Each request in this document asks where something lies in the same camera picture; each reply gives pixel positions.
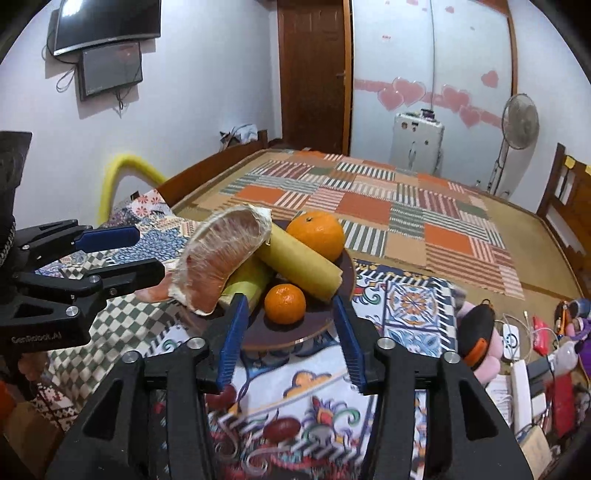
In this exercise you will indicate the brown wooden door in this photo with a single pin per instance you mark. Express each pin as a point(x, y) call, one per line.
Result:
point(314, 74)

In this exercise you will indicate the white power strip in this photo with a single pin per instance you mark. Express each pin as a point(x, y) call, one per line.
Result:
point(521, 397)

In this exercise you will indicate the black wall television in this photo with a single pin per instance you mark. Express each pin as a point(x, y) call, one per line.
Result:
point(106, 23)

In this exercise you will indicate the white metal case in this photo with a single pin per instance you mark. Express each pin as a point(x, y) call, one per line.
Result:
point(415, 143)

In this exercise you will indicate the standing electric fan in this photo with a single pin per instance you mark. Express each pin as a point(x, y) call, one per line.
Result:
point(519, 122)

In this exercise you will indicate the yellow banana piece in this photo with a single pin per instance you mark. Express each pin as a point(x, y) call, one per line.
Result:
point(244, 284)
point(300, 263)

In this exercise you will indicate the printed patchwork quilt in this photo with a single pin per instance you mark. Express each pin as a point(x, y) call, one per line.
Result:
point(406, 304)

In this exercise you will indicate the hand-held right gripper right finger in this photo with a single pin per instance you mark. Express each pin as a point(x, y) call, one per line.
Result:
point(348, 341)

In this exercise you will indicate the large orange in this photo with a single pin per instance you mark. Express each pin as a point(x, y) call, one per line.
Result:
point(316, 236)

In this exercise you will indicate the pink red packet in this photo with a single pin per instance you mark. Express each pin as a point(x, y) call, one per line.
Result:
point(541, 334)

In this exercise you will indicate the white charger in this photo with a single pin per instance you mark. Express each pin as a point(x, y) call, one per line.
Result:
point(512, 341)

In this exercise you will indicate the pink plush toy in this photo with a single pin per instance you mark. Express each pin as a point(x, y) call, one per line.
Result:
point(489, 369)

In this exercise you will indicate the tan woven bed mat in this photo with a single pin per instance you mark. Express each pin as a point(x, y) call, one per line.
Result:
point(531, 230)

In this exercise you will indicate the striped patchwork blanket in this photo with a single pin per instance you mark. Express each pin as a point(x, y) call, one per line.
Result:
point(369, 203)

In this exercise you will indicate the peeled pomelo segment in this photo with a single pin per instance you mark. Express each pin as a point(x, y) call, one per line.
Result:
point(154, 293)
point(217, 258)

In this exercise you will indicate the dark purple plate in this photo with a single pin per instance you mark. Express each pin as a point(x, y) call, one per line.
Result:
point(314, 323)

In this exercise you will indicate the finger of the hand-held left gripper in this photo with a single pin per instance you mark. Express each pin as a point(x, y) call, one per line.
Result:
point(134, 274)
point(111, 237)

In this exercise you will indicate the pink heart stickers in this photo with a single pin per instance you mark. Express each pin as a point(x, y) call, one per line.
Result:
point(406, 92)

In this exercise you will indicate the red box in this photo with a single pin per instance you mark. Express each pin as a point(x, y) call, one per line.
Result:
point(563, 406)

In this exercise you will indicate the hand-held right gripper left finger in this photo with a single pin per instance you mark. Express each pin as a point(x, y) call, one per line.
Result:
point(233, 337)

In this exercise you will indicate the frosted sliding wardrobe door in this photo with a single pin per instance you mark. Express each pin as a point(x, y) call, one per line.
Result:
point(471, 55)
point(392, 55)

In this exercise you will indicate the yellow foam tube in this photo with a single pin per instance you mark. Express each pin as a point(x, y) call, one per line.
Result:
point(120, 166)

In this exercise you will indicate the black oval device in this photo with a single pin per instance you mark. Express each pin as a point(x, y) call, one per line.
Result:
point(475, 330)

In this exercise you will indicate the pile of bags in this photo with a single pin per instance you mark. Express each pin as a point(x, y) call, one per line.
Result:
point(240, 136)

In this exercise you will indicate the small orange tangerine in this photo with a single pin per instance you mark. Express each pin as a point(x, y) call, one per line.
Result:
point(285, 303)

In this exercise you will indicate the small black wall monitor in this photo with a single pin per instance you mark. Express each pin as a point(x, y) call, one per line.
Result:
point(111, 69)

